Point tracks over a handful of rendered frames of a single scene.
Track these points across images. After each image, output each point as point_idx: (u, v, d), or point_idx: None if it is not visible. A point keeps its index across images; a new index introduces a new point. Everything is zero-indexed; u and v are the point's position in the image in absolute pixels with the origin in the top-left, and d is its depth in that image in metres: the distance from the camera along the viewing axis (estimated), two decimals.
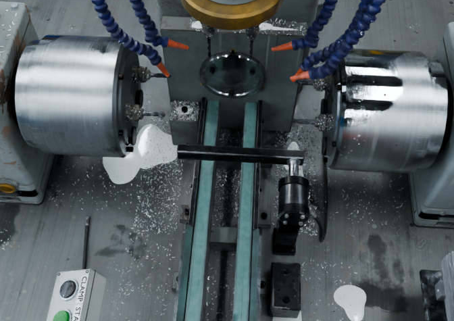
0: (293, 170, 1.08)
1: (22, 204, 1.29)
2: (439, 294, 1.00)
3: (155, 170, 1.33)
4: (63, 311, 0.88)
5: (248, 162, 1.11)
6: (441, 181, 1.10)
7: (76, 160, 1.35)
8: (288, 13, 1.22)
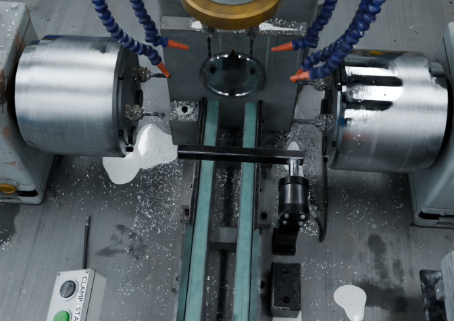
0: (293, 170, 1.08)
1: (22, 204, 1.29)
2: (439, 294, 1.00)
3: (155, 170, 1.33)
4: (63, 311, 0.88)
5: (248, 162, 1.11)
6: (441, 181, 1.10)
7: (76, 160, 1.35)
8: (288, 13, 1.22)
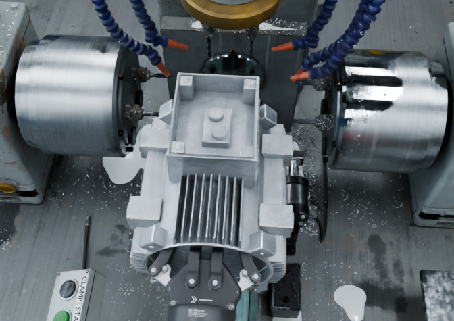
0: (293, 170, 1.08)
1: (22, 204, 1.29)
2: None
3: None
4: (63, 311, 0.88)
5: None
6: (441, 181, 1.10)
7: (76, 160, 1.35)
8: (288, 13, 1.22)
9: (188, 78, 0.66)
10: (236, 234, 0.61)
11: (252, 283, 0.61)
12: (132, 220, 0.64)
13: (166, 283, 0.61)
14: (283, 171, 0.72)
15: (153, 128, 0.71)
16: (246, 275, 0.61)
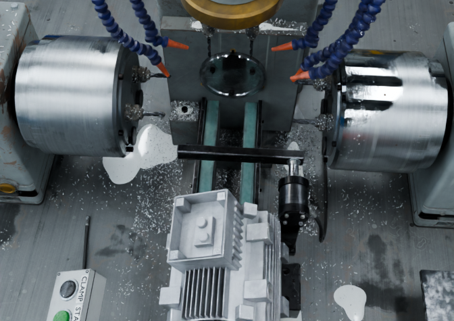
0: (293, 170, 1.08)
1: (22, 204, 1.29)
2: None
3: (155, 170, 1.33)
4: (63, 311, 0.88)
5: (248, 162, 1.11)
6: (441, 181, 1.10)
7: (76, 160, 1.35)
8: (288, 13, 1.22)
9: (181, 200, 0.94)
10: (224, 308, 0.87)
11: None
12: (163, 305, 0.93)
13: None
14: (271, 247, 0.95)
15: None
16: None
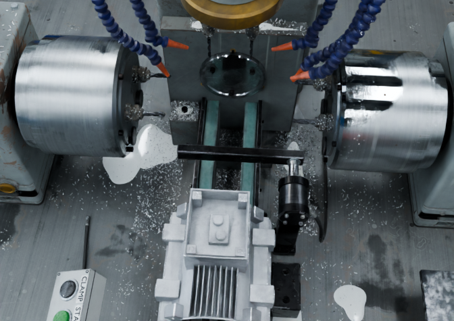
0: (293, 170, 1.08)
1: (22, 204, 1.29)
2: None
3: (155, 170, 1.33)
4: (63, 311, 0.88)
5: (248, 162, 1.11)
6: (441, 181, 1.10)
7: (76, 160, 1.35)
8: (288, 13, 1.22)
9: (198, 193, 0.91)
10: (233, 309, 0.87)
11: None
12: (159, 297, 0.90)
13: None
14: (268, 253, 0.97)
15: (172, 224, 0.96)
16: None
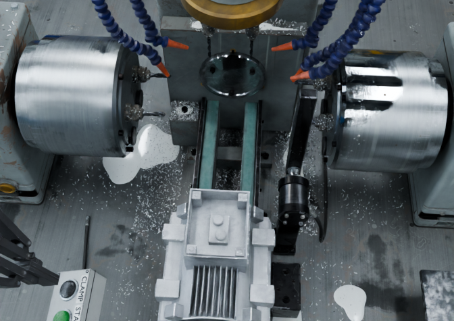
0: None
1: (22, 204, 1.29)
2: None
3: (155, 170, 1.33)
4: (63, 311, 0.88)
5: (292, 145, 1.01)
6: (441, 181, 1.10)
7: (76, 160, 1.35)
8: (288, 13, 1.22)
9: (198, 193, 0.91)
10: (233, 309, 0.87)
11: None
12: (159, 297, 0.90)
13: None
14: (268, 253, 0.97)
15: (172, 224, 0.96)
16: None
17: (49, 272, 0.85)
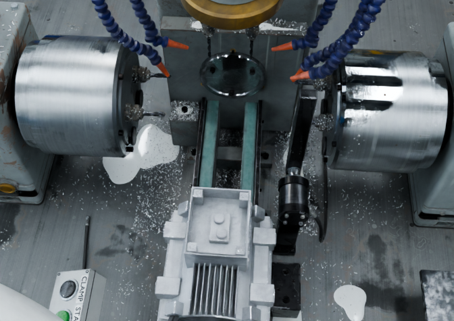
0: None
1: (22, 204, 1.29)
2: None
3: (155, 170, 1.33)
4: (63, 311, 0.88)
5: (292, 145, 1.01)
6: (441, 181, 1.10)
7: (76, 160, 1.35)
8: (288, 13, 1.22)
9: (199, 191, 0.91)
10: (233, 307, 0.87)
11: None
12: (159, 294, 0.90)
13: None
14: (269, 253, 0.97)
15: (173, 221, 0.96)
16: None
17: (169, 319, 0.84)
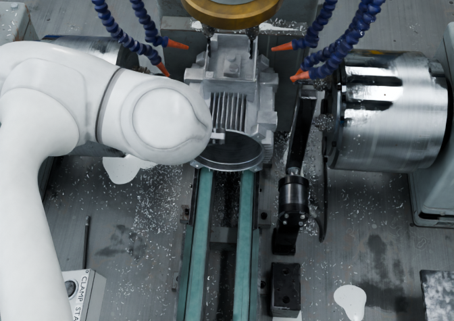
0: None
1: None
2: None
3: (155, 170, 1.33)
4: None
5: (292, 145, 1.01)
6: (441, 181, 1.10)
7: (76, 160, 1.35)
8: (288, 13, 1.22)
9: (215, 36, 1.10)
10: (243, 125, 1.06)
11: (219, 133, 0.89)
12: None
13: None
14: (272, 96, 1.16)
15: (192, 68, 1.15)
16: (215, 132, 0.89)
17: None
